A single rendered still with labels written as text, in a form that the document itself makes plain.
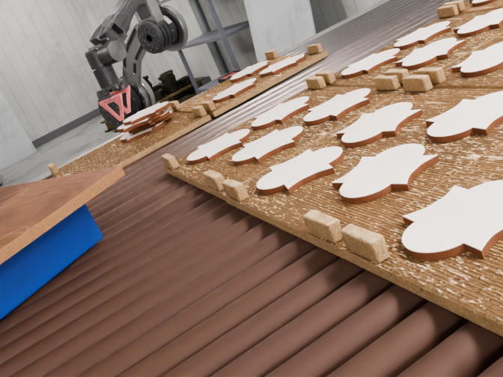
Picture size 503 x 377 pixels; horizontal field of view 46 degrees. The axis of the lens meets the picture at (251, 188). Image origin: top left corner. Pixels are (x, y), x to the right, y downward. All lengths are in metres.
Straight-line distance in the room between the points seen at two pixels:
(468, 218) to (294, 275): 0.21
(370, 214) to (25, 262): 0.57
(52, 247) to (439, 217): 0.65
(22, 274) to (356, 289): 0.58
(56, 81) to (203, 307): 9.46
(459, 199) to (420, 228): 0.06
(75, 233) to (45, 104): 9.02
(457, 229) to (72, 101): 9.67
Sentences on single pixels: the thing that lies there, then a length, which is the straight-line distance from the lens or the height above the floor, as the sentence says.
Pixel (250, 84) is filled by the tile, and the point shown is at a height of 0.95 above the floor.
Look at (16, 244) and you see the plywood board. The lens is 0.90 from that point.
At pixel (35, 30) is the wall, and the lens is 10.12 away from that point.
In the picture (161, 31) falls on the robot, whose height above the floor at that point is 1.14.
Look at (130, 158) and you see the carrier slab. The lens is 1.54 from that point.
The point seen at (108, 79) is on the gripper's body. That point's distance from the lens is 1.73.
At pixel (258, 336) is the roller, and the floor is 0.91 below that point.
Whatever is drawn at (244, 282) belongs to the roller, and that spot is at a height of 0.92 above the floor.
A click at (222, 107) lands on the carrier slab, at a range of 1.63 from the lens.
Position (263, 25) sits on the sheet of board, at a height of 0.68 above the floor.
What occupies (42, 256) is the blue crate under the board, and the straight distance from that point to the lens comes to 1.03.
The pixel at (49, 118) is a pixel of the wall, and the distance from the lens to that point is 10.06.
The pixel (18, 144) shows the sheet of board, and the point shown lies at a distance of 9.60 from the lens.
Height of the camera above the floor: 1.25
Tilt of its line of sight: 19 degrees down
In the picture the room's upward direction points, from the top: 24 degrees counter-clockwise
